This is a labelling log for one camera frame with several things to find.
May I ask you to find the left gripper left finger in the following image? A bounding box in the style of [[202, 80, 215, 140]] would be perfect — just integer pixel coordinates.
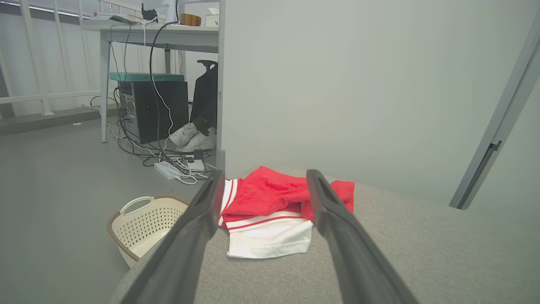
[[120, 170, 226, 304]]

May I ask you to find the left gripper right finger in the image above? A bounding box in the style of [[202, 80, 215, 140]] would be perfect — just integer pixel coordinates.
[[306, 169, 419, 304]]

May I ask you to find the red jersey with white sleeves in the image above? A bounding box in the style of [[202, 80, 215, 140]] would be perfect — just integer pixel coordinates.
[[217, 166, 356, 259]]

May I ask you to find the cream laundry basket brown rim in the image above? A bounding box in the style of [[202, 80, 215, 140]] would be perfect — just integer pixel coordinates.
[[107, 195, 190, 268]]

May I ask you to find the white power strip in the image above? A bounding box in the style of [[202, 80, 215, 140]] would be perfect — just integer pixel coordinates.
[[154, 158, 206, 180]]

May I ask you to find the white sneaker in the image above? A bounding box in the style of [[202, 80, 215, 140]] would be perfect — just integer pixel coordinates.
[[169, 122, 199, 148], [176, 131, 216, 153]]

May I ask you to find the black computer tower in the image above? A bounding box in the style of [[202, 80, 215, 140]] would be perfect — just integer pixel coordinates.
[[117, 80, 189, 145]]

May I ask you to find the black office chair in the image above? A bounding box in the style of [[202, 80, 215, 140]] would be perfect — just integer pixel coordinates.
[[190, 60, 219, 129]]

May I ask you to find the teal flat lid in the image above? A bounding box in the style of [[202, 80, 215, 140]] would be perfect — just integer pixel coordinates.
[[109, 72, 185, 83]]

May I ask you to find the white desk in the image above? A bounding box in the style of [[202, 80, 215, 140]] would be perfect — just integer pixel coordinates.
[[80, 23, 220, 143]]

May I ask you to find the white metal railing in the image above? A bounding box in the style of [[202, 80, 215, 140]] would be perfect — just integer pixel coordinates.
[[0, 0, 169, 118]]

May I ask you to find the flat paper stack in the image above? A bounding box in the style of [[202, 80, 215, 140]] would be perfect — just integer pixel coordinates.
[[90, 13, 146, 25]]

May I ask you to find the grey slotted partition post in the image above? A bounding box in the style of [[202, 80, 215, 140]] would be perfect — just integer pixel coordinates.
[[449, 11, 540, 210]]

